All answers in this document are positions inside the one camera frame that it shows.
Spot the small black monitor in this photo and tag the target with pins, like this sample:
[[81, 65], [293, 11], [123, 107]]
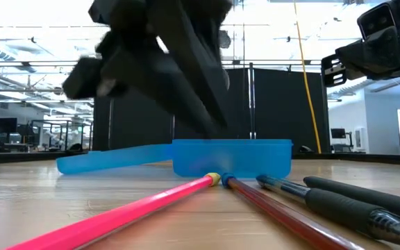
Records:
[[338, 133]]

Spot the pink pencil with yellow eraser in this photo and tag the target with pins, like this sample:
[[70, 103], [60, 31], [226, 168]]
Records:
[[116, 217]]

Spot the black partition top rail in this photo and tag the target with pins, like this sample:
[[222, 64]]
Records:
[[276, 62]]

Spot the white wall device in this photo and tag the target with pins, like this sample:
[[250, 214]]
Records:
[[359, 139]]

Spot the black marker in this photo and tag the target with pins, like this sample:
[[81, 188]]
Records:
[[377, 199]]

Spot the blue translucent plastic supply box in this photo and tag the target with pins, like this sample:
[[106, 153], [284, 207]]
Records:
[[234, 158]]

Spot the blue pen with black grip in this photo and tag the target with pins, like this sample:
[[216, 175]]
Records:
[[342, 208]]

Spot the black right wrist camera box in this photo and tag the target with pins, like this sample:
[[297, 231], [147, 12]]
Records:
[[375, 21]]

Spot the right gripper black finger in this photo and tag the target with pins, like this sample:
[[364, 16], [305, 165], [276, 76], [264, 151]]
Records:
[[373, 55]]

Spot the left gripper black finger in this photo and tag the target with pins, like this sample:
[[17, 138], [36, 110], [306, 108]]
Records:
[[158, 83], [193, 52]]

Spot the round grey ceiling fixture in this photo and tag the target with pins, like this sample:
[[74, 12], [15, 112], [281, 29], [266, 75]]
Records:
[[227, 40]]

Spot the large black monitor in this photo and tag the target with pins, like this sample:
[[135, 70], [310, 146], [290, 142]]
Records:
[[5, 125]]

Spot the brown pencil with blue eraser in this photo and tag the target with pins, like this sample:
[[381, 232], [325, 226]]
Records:
[[290, 218]]

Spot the silver partition pole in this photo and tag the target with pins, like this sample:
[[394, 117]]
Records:
[[252, 104]]

